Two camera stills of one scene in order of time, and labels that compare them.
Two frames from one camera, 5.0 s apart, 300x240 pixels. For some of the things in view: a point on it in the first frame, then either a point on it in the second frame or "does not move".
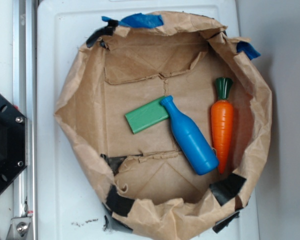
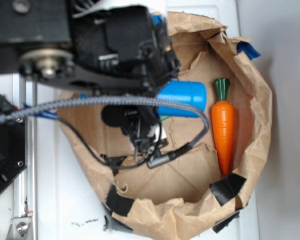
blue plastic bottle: (191, 139) -> (191, 92)
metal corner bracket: (19, 229) does not move
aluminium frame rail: (25, 100) does not move
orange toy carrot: (222, 115) does not move
